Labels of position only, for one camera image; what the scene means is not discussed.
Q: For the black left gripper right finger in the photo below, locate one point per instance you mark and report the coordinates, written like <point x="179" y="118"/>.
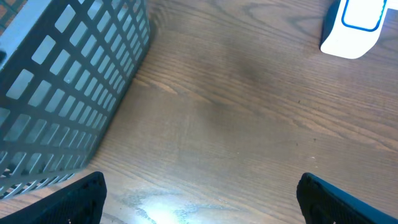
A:
<point x="321" y="202"/>

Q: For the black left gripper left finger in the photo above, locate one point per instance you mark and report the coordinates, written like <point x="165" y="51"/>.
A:
<point x="81" y="202"/>

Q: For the grey plastic mesh basket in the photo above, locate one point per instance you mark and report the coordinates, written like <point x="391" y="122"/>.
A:
<point x="65" y="67"/>

